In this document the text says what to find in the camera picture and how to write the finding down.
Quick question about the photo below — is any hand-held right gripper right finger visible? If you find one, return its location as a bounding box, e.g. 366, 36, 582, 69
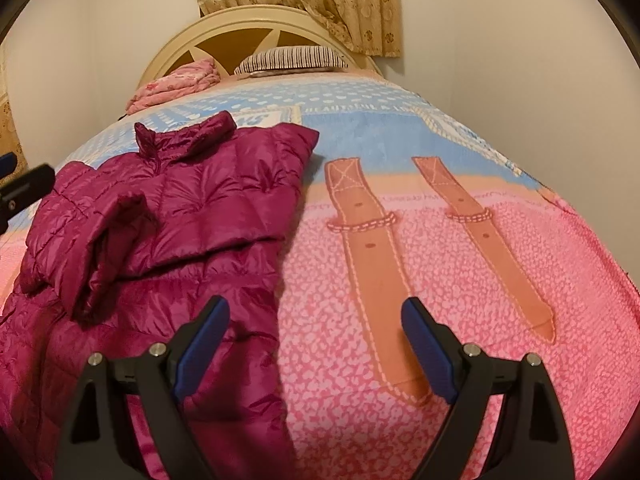
402, 296, 576, 480

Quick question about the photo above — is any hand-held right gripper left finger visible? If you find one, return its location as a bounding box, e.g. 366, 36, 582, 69
52, 296, 231, 480

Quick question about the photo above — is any magenta puffer jacket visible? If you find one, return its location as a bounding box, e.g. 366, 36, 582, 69
0, 110, 321, 480

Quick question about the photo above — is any folded pink floral quilt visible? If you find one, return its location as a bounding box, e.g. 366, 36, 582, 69
125, 58, 222, 115

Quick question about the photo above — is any cream wooden headboard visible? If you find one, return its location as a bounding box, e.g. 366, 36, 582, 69
136, 6, 386, 91

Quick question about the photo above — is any pink and blue printed blanket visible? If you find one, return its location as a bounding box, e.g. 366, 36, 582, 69
0, 71, 640, 480

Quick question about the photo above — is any striped pillow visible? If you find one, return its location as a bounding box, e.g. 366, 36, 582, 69
234, 45, 351, 81

